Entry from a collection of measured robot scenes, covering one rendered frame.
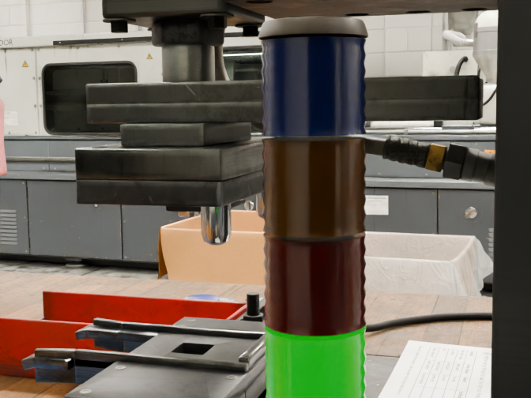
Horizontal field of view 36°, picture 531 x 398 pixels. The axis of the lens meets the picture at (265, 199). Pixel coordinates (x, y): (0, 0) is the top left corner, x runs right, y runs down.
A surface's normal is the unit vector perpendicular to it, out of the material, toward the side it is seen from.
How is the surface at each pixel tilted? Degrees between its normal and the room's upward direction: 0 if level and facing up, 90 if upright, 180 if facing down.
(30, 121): 90
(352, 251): 76
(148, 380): 0
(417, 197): 90
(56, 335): 90
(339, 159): 104
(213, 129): 90
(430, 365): 1
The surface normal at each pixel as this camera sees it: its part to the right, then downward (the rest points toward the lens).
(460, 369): -0.01, -0.99
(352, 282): 0.62, -0.16
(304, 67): -0.22, -0.13
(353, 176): 0.71, 0.31
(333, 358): 0.29, 0.34
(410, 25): -0.35, 0.11
